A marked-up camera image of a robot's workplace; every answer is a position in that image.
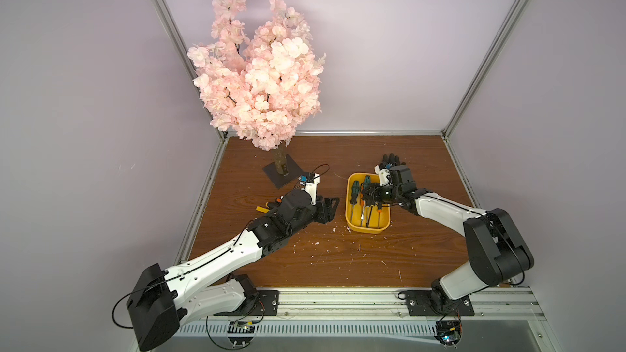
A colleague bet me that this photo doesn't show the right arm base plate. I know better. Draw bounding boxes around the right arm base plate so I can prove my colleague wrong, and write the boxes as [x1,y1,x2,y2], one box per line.
[397,289,475,317]

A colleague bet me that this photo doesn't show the aluminium front rail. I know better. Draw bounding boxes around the aluminium front rail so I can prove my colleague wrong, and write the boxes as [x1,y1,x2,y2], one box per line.
[185,287,546,323]

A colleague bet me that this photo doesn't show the right controller board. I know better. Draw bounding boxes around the right controller board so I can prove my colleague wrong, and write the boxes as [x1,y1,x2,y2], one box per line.
[435,320,462,347]

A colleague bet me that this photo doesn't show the controller board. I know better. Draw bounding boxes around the controller board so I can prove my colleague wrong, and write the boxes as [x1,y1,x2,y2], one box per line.
[435,320,462,347]
[227,321,257,350]

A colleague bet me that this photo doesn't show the pink artificial blossom tree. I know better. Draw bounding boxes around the pink artificial blossom tree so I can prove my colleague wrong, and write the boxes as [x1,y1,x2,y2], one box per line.
[187,0,325,152]

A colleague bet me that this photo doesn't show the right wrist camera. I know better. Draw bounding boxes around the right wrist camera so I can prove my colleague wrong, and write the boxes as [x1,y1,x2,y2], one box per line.
[374,164,390,186]

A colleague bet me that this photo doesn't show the small green black screwdriver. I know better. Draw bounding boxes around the small green black screwdriver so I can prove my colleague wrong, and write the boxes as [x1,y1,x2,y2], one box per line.
[360,175,372,227]

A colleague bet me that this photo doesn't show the black work glove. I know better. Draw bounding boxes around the black work glove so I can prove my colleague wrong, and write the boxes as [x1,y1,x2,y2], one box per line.
[378,153,405,169]

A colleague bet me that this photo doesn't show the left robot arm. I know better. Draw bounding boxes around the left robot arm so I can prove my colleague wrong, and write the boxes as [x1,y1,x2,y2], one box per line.
[121,189,340,351]

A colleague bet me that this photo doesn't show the yellow plastic storage box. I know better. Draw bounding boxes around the yellow plastic storage box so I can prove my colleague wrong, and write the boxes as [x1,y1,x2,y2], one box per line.
[345,173,391,235]

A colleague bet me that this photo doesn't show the yellow black striped screwdriver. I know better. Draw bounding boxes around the yellow black striped screwdriver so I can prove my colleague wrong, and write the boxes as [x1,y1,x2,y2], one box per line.
[365,205,374,228]

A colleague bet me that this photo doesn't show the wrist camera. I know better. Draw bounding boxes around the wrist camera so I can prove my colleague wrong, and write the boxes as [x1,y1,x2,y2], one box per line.
[299,172,320,205]
[374,164,390,186]

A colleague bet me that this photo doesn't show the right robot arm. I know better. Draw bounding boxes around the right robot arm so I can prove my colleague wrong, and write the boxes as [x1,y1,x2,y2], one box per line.
[364,162,535,312]

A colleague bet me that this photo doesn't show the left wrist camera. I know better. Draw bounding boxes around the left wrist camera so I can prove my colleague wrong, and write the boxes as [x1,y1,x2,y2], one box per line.
[299,172,320,205]

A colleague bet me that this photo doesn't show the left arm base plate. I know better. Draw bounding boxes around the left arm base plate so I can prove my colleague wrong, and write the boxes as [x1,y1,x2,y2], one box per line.
[214,289,280,317]

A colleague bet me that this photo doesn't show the large green black screwdriver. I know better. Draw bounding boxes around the large green black screwdriver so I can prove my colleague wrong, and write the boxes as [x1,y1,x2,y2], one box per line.
[348,180,360,223]

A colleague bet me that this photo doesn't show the left controller board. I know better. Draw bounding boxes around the left controller board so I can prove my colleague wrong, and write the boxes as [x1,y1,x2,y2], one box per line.
[227,321,257,350]

